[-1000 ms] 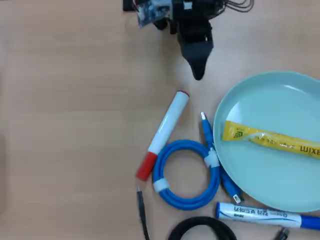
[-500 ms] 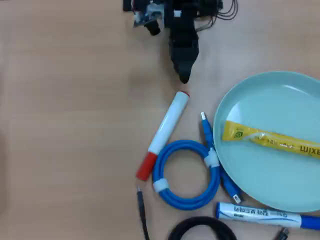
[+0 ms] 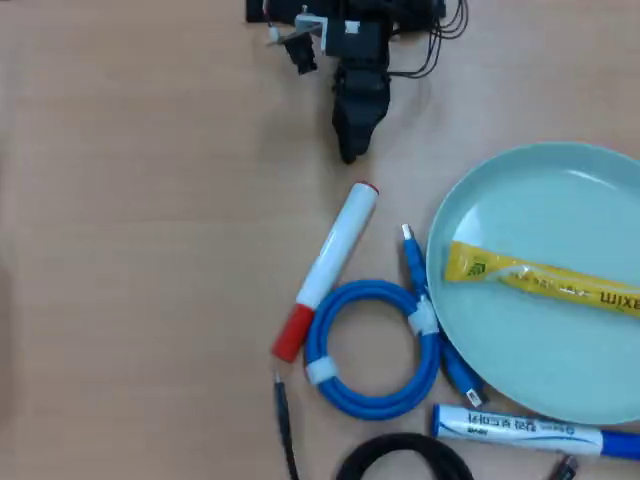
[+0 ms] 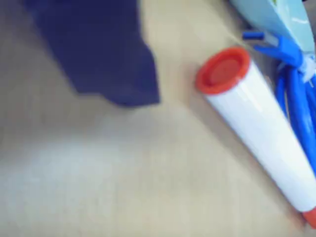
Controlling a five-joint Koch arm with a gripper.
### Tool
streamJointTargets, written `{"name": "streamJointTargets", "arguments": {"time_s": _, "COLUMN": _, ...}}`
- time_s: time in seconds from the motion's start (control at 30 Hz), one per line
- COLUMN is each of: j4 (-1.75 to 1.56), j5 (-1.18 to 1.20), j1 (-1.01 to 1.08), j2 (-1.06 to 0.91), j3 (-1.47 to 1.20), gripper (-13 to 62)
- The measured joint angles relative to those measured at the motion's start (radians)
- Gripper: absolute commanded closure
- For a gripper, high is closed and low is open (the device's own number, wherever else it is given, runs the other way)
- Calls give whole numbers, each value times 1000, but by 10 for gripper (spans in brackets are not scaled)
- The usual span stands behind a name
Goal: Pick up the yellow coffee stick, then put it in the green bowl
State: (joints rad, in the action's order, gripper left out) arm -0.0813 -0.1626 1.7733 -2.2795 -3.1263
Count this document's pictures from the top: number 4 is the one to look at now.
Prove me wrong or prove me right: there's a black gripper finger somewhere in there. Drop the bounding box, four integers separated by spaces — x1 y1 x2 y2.
23 0 161 107

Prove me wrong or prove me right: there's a white marker with red cap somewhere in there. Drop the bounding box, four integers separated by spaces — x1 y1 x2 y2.
195 46 316 229

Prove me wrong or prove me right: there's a white velcro cable tie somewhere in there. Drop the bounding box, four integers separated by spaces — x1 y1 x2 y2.
298 55 316 84

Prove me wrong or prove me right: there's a light blue plate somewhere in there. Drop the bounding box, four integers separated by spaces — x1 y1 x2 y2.
229 0 316 54

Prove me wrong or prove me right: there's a blue coiled USB cable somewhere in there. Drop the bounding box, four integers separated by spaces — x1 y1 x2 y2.
241 31 316 158

